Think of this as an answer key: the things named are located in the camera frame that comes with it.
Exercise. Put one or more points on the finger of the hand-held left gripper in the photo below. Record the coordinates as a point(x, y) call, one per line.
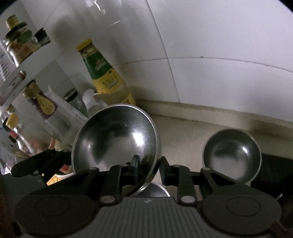
point(34, 163)

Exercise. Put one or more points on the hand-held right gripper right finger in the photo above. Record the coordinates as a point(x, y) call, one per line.
point(164, 171)

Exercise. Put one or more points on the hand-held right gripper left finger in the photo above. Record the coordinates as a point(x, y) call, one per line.
point(135, 169)

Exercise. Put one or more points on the stainless steel bowl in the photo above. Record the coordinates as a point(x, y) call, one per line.
point(231, 155)
point(114, 137)
point(152, 191)

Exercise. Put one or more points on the vinegar bottle yellow cap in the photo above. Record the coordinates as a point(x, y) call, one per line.
point(12, 120)

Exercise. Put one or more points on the bottle purple label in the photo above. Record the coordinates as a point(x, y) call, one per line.
point(44, 105)

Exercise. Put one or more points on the white plastic packet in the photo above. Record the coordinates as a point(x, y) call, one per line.
point(59, 103)

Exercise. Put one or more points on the glass jar black lid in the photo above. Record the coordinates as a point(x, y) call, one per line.
point(73, 98)

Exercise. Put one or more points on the white plastic squeeze bottle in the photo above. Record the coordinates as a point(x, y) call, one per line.
point(92, 103)

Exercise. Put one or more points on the white two-tier condiment rack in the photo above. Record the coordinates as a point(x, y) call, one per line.
point(20, 73)

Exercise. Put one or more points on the oil bottle green yellow label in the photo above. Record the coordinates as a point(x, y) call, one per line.
point(103, 73)

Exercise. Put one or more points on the black stove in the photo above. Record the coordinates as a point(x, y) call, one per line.
point(274, 167)

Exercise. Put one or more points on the glass jar green label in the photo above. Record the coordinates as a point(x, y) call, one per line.
point(19, 45)

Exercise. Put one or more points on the dark cap bottle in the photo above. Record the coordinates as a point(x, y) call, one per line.
point(42, 37)

